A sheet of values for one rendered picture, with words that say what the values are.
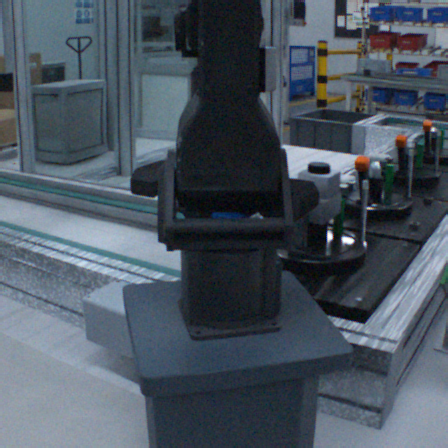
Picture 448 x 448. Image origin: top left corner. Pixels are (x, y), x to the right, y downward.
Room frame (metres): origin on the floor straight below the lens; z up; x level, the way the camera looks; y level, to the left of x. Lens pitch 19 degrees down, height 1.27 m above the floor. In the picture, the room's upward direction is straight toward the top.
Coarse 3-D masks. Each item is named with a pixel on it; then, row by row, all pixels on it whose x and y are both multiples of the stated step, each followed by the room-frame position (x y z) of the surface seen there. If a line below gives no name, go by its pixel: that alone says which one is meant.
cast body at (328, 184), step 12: (312, 168) 0.73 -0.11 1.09; (324, 168) 0.72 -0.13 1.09; (312, 180) 0.72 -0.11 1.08; (324, 180) 0.71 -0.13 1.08; (336, 180) 0.73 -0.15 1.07; (324, 192) 0.71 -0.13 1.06; (336, 192) 0.74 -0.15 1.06; (324, 204) 0.70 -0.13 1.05; (336, 204) 0.74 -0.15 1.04; (312, 216) 0.71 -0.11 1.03; (324, 216) 0.70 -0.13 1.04
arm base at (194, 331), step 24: (192, 264) 0.37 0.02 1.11; (216, 264) 0.37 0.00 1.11; (240, 264) 0.37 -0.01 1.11; (264, 264) 0.38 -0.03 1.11; (192, 288) 0.37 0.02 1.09; (216, 288) 0.37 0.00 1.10; (240, 288) 0.37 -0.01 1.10; (264, 288) 0.38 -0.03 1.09; (192, 312) 0.37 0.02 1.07; (216, 312) 0.37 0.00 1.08; (240, 312) 0.37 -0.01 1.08; (264, 312) 0.38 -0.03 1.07; (192, 336) 0.36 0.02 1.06; (216, 336) 0.36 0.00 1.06; (240, 336) 0.36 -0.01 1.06
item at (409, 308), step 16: (432, 240) 0.82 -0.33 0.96; (416, 256) 0.75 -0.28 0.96; (432, 256) 0.77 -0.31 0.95; (416, 272) 0.70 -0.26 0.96; (432, 272) 0.70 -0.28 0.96; (400, 288) 0.65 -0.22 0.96; (416, 288) 0.65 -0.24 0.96; (432, 288) 0.66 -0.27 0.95; (384, 304) 0.61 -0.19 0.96; (400, 304) 0.62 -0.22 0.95; (416, 304) 0.60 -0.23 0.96; (432, 304) 0.68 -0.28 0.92; (368, 320) 0.57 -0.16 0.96; (384, 320) 0.57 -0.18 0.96; (400, 320) 0.56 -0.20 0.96; (416, 320) 0.59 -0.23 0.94; (432, 320) 0.71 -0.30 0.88; (416, 336) 0.61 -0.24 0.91; (416, 352) 0.62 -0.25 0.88; (400, 368) 0.55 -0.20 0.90; (400, 384) 0.56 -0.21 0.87
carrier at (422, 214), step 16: (352, 176) 1.09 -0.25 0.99; (368, 176) 0.96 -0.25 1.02; (352, 192) 0.98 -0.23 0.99; (384, 192) 0.98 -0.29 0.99; (400, 192) 0.98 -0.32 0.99; (352, 208) 0.90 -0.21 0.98; (368, 208) 0.89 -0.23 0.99; (384, 208) 0.89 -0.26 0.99; (400, 208) 0.89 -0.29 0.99; (416, 208) 0.95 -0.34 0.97; (432, 208) 0.95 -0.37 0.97; (352, 224) 0.87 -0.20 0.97; (368, 224) 0.87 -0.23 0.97; (384, 224) 0.87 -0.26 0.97; (400, 224) 0.87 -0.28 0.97; (432, 224) 0.87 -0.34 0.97; (416, 240) 0.79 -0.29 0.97
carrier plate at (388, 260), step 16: (368, 240) 0.79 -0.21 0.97; (384, 240) 0.79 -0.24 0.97; (368, 256) 0.73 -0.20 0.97; (384, 256) 0.73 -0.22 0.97; (400, 256) 0.73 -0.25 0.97; (352, 272) 0.68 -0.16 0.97; (368, 272) 0.68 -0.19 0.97; (384, 272) 0.68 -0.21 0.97; (400, 272) 0.68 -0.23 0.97; (320, 288) 0.63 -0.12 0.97; (336, 288) 0.63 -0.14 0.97; (352, 288) 0.63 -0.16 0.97; (368, 288) 0.63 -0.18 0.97; (384, 288) 0.63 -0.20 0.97; (320, 304) 0.60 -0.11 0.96; (336, 304) 0.59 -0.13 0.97; (352, 304) 0.59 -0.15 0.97; (368, 304) 0.59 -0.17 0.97; (352, 320) 0.58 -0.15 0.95
